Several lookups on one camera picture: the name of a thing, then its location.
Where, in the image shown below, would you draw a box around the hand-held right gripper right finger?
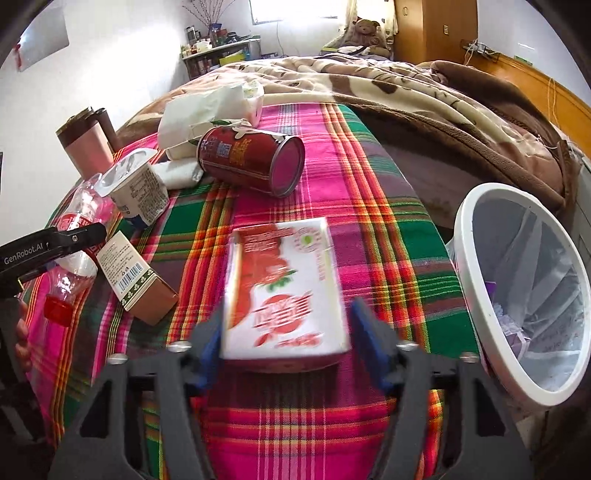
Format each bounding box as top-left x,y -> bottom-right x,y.
348,295 -> 532,480

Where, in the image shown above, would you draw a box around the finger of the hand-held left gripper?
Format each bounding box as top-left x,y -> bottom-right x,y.
16,262 -> 56,284
44,223 -> 108,254

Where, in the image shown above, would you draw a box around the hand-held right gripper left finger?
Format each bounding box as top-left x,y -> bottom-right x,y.
46,314 -> 227,480

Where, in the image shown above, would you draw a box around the clear plastic bottle red cap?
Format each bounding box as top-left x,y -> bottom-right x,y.
44,173 -> 121,328

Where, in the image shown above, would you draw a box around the red white drink carton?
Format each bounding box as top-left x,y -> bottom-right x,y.
221,217 -> 351,361

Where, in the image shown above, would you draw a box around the white round trash bin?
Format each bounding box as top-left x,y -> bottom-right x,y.
445,182 -> 591,408

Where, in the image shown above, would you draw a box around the red drink can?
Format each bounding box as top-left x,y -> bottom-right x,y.
198,126 -> 305,198

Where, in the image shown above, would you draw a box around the person's left hand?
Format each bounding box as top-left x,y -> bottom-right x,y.
14,318 -> 34,376

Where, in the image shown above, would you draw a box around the white yogurt cup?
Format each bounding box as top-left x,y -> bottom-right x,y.
93,148 -> 170,228

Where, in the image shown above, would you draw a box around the small brown cardboard box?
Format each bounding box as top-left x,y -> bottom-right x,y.
96,231 -> 180,326

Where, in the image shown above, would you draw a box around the pink tumbler with brown lid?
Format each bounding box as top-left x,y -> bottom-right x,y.
56,111 -> 115,178

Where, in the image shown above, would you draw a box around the pink plaid blanket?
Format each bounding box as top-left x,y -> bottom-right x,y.
18,102 -> 481,480

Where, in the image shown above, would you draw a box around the white folded cloth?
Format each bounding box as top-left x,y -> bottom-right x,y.
152,158 -> 205,189

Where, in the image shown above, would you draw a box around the grey brown bed sheet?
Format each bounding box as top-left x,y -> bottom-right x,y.
351,104 -> 568,232

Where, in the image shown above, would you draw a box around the white tissue pack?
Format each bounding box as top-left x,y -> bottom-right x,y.
158,82 -> 259,155

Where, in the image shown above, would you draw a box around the leaf print tissue pack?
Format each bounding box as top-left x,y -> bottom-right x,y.
165,117 -> 252,161

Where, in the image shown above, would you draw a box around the clear plastic bin liner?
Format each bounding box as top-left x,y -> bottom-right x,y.
475,198 -> 587,393

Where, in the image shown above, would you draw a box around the floral print tissue pack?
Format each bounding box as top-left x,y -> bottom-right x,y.
240,79 -> 265,129

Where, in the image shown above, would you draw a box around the white cluttered shelf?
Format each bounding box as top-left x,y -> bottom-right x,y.
181,39 -> 263,81

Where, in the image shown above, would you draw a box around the group of bottles and jars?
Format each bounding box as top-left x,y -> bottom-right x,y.
182,21 -> 252,54

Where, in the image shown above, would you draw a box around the brown patterned fleece blanket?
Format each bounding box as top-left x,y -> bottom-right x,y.
115,55 -> 583,227

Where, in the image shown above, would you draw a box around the decorative dry branches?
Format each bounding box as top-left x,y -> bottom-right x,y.
182,0 -> 227,26

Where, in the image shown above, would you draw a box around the brown teddy bear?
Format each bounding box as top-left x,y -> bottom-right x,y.
339,17 -> 393,58

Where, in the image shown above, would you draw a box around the wooden bed headboard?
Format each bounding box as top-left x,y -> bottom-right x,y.
462,48 -> 591,158

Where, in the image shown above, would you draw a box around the white power strip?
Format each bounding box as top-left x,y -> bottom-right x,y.
462,41 -> 502,58

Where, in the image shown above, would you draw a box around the wooden wardrobe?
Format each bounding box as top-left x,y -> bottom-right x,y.
394,0 -> 483,65

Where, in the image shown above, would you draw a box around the window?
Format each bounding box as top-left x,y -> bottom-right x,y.
249,0 -> 349,12

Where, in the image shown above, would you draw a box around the patterned window curtain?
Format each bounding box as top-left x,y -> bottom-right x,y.
344,0 -> 398,35

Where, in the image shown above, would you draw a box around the shiny metal wall sheet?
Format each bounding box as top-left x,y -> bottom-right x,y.
16,2 -> 70,72

